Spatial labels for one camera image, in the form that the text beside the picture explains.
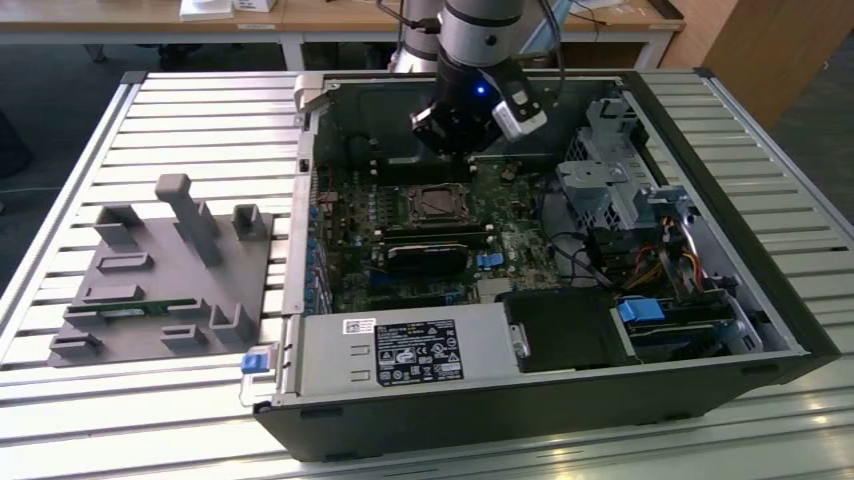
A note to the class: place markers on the silver chipset heatsink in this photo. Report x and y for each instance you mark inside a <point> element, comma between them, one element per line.
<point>497,289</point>

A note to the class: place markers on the small white box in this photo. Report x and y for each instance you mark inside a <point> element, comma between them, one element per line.
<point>254,5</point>

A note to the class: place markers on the blue board connector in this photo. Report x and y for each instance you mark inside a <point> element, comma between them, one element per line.
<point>489,260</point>

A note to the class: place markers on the green motherboard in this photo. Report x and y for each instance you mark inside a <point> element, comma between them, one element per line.
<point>521,240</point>

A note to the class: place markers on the black plastic shroud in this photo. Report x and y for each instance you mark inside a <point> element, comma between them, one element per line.
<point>561,330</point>

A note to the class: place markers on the black RAM slot bank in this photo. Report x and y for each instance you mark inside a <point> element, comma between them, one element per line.
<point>404,172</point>

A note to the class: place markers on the wooden desk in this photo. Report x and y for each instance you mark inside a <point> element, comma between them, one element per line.
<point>101,25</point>

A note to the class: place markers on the blue case latch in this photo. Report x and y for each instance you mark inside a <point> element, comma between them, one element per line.
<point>254,364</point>

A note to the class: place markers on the silver power supply unit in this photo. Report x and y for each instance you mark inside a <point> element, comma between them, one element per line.
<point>321,350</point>

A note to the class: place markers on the blue disk carrier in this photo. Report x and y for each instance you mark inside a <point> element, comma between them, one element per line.
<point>641,311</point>

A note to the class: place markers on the black installed RAM stick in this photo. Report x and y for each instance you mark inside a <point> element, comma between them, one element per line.
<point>434,231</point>

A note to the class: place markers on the wooden cabinet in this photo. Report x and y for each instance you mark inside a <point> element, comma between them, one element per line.
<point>768,50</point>

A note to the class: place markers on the black open PC case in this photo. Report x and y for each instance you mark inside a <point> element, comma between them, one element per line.
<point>468,425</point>

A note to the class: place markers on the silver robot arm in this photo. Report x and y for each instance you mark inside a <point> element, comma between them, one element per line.
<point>477,30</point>

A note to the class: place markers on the green RAM stick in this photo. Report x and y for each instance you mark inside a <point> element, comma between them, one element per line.
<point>157,306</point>

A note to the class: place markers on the gray parts rack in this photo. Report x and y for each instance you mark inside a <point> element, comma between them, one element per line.
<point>174,280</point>

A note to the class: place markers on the CPU socket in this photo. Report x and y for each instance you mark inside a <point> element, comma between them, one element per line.
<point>412,220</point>

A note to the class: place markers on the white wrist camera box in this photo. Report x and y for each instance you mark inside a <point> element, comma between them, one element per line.
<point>521,120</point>

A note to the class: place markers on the metal drive cage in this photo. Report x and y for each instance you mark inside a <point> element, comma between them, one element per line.
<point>595,190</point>

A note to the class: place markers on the black graphics card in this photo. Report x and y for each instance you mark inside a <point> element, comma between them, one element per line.
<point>428,260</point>

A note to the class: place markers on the silver square CPU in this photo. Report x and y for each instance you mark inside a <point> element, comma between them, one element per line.
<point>440,201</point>

